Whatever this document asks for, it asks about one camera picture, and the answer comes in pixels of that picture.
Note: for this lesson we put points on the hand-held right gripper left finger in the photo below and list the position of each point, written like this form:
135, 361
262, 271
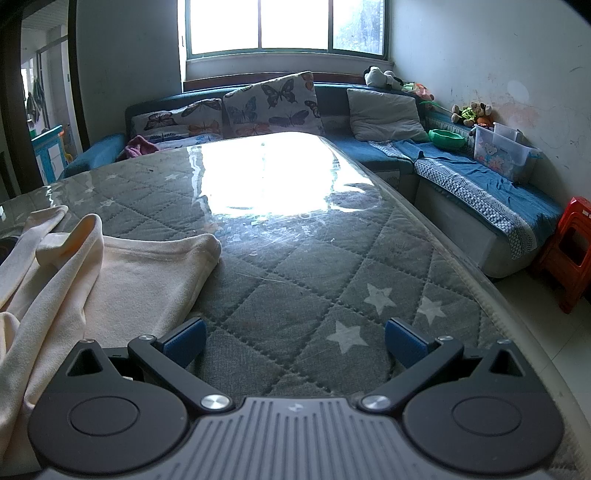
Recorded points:
184, 342

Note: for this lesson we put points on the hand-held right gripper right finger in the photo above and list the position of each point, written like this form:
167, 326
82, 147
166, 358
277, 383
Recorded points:
405, 344

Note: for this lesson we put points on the cream knit garment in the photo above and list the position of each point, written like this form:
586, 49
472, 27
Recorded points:
115, 286

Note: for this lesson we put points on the hanging clothes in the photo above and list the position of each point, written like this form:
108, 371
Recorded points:
34, 101

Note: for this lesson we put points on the grey quilted star table cover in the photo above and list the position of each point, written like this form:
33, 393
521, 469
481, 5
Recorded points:
300, 277

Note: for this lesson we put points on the blue sofa blanket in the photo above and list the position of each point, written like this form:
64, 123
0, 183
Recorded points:
461, 168

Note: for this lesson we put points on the pink cloth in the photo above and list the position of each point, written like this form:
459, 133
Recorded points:
138, 147

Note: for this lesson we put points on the black round hot plate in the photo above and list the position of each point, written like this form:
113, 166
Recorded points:
7, 248

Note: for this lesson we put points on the flat butterfly print cushion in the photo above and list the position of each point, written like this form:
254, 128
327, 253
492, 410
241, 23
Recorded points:
194, 139

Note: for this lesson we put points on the red plastic stool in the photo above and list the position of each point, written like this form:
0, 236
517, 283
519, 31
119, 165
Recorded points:
575, 221

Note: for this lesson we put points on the green bowl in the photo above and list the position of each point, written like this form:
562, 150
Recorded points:
445, 138

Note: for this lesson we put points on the clear plastic storage box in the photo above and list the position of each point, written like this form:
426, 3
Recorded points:
503, 154

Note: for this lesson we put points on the small butterfly print pillow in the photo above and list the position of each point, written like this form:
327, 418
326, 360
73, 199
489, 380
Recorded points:
175, 117

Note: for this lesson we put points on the grey pillow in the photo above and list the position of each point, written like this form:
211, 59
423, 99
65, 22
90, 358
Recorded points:
383, 113

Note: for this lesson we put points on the light blue cabinet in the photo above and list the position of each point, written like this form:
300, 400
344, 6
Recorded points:
46, 152

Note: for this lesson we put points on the orange plush toy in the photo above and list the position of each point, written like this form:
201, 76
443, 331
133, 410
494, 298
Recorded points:
485, 122

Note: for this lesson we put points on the green plush toy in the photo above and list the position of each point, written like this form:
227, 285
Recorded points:
465, 113

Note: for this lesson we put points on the brown bear plush toy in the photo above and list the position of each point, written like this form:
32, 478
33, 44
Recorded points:
482, 109

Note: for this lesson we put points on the large butterfly print pillow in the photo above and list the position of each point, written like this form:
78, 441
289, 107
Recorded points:
272, 106

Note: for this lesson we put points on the colourful toy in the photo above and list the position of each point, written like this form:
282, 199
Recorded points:
420, 90

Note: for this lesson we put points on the blue corner sofa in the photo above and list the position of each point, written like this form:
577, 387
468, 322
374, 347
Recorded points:
332, 99

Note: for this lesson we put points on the panda plush toy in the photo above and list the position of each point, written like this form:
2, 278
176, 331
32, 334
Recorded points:
381, 77

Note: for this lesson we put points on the green framed window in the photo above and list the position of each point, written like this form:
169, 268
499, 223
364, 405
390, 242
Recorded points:
221, 23

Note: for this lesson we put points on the dark door frame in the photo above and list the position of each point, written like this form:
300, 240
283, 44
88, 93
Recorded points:
76, 69

